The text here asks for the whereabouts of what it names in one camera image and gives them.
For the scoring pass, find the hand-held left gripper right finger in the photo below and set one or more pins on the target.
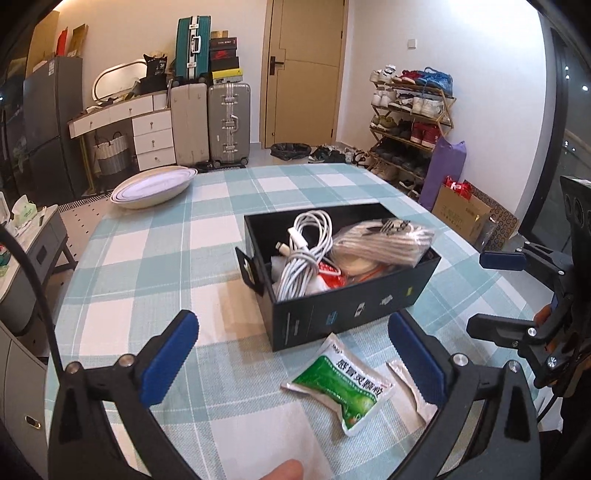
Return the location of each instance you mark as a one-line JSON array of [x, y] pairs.
[[415, 360]]

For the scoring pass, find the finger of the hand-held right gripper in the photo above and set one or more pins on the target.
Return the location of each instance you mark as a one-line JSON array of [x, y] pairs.
[[503, 261], [494, 326]]

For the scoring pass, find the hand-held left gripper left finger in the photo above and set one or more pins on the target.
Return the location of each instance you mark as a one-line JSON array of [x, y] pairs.
[[171, 360]]

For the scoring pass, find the white sachet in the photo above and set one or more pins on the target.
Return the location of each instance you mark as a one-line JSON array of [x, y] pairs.
[[406, 398]]

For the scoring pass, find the green medicine sachet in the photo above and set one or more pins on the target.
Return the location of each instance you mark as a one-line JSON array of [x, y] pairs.
[[337, 383]]

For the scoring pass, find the zip bag of white laces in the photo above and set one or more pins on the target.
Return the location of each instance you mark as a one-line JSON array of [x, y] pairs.
[[383, 247]]

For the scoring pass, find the red white packet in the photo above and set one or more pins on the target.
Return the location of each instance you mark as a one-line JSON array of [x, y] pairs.
[[330, 277]]

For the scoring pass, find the person's right hand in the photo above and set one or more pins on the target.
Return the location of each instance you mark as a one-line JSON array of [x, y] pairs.
[[543, 315]]

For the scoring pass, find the person's left hand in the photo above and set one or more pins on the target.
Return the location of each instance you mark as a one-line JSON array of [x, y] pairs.
[[286, 470]]

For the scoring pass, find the patterned gift bag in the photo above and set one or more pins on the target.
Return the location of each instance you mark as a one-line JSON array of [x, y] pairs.
[[501, 226]]

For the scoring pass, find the large cardboard box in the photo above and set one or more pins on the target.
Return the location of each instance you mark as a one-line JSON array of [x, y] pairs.
[[461, 217]]

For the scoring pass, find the red snack packets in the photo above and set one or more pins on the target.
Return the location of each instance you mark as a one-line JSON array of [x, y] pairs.
[[458, 188]]

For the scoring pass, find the dark glass door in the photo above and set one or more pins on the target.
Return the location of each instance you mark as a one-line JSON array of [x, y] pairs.
[[554, 115]]

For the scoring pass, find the purple bag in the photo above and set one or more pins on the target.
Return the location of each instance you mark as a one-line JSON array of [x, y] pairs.
[[441, 175]]

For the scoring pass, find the grey side cabinet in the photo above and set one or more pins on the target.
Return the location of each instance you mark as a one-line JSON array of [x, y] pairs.
[[23, 406]]

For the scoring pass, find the grey low cabinet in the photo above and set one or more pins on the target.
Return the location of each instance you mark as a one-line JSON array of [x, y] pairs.
[[41, 258]]

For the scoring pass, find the wooden shoe rack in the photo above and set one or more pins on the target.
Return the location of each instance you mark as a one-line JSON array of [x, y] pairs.
[[450, 104]]

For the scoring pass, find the white oval plate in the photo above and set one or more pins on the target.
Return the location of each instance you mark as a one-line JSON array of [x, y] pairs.
[[152, 189]]

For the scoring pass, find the shoe rack with shoes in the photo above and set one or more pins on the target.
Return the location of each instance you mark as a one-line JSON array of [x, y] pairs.
[[415, 106]]

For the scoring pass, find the scattered pile of shoes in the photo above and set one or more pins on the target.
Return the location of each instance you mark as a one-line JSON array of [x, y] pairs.
[[341, 154]]

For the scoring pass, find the green white tissue pack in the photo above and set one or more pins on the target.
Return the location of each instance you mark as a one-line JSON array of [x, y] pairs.
[[24, 211]]

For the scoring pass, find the woven basket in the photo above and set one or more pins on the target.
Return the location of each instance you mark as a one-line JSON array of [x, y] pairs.
[[111, 157]]

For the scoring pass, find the white dresser with drawers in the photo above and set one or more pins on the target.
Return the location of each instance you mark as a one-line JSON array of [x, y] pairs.
[[152, 138]]

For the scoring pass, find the beige suitcase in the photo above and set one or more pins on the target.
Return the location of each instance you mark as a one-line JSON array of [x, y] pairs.
[[189, 124]]

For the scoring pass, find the silver suitcase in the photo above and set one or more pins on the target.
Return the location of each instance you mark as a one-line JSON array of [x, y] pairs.
[[229, 124]]

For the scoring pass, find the grey refrigerator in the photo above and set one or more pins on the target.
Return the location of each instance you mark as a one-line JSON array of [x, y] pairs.
[[53, 129]]

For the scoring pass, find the beige door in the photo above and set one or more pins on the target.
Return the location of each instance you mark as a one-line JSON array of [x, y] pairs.
[[304, 92]]

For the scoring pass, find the oval white mirror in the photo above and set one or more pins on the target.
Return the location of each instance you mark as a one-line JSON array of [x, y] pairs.
[[117, 81]]

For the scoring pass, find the black printed bag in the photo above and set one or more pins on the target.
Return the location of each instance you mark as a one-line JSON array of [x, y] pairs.
[[153, 76]]

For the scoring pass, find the teal suitcase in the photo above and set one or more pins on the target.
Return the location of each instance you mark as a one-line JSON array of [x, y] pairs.
[[193, 50]]

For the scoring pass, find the black shoe box red logo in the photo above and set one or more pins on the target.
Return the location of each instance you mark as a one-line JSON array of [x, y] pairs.
[[225, 54]]

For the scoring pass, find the tan shoe box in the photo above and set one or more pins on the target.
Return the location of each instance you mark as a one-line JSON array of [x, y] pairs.
[[219, 34]]

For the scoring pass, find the brown cardboard box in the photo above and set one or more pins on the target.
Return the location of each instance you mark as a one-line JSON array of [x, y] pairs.
[[77, 41]]

